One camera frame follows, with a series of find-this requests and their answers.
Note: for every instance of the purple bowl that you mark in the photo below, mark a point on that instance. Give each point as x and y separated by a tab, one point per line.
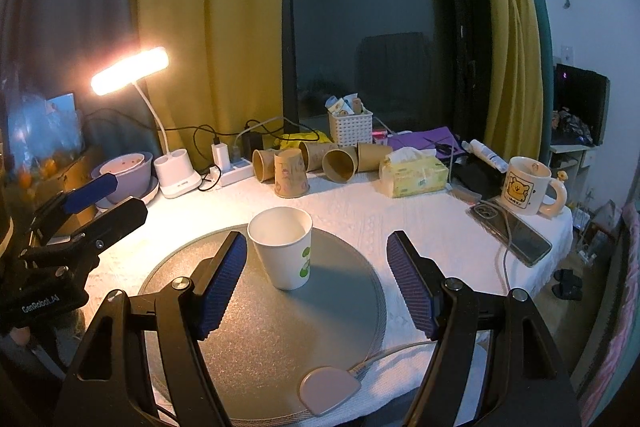
125	184

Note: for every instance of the yellow curtain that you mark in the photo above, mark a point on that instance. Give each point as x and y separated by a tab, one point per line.
210	7
510	32

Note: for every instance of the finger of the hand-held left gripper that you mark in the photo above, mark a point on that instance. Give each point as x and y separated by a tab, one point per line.
92	192
120	214

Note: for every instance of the dark window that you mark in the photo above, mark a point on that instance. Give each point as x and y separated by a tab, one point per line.
370	7

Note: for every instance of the black pouch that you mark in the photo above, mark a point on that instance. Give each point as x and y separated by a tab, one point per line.
475	179

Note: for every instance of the round grey mat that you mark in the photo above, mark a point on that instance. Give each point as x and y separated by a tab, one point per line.
280	347

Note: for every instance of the white side desk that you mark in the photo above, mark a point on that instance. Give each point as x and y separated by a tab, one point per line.
567	162

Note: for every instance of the yellow tissue box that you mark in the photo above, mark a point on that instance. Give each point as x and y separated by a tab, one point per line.
415	177

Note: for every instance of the black scissors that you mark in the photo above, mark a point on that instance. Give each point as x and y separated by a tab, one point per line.
440	147

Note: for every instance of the white plate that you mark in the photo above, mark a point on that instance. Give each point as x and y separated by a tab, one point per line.
150	194

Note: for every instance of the white paper cup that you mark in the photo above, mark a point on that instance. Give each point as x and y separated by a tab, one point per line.
280	257

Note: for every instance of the white tablecloth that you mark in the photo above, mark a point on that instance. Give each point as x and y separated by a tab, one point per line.
360	217

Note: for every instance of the black monitor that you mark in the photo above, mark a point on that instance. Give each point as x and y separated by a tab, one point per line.
582	102

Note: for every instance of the blue picture card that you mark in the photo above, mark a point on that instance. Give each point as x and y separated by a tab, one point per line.
47	127

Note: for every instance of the purple cloth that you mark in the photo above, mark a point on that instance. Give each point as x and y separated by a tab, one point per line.
410	139

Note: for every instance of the white desk lamp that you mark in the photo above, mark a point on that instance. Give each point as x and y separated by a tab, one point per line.
175	177

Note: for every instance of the cream cartoon mug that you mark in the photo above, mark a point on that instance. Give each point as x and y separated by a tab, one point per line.
525	189

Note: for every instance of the white tube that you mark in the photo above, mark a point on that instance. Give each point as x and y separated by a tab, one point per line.
487	155

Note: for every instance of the white power strip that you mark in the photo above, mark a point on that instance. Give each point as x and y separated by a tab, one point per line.
235	172

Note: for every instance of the pink patterned blanket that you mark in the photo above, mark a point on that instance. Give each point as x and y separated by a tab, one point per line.
617	317

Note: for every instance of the yellow bag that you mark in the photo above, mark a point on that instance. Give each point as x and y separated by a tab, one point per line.
300	141

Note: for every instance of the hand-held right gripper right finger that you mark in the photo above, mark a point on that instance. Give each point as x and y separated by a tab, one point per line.
410	282

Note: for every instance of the printed brown paper cup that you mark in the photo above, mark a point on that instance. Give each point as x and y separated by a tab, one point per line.
291	177

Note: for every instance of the pink flat controller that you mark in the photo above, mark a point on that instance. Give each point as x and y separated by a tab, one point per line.
327	389

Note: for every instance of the white plastic basket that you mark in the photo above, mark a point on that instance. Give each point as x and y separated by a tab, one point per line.
351	127

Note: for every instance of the white charger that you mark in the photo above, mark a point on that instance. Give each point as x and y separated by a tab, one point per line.
220	154

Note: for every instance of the smartphone in clear case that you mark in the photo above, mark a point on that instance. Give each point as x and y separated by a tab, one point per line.
520	239

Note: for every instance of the black charger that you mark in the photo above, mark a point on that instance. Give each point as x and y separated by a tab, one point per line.
254	143

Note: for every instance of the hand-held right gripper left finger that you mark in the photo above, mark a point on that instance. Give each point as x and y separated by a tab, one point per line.
225	282

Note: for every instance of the black slippers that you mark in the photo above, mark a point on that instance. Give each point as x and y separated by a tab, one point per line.
567	283

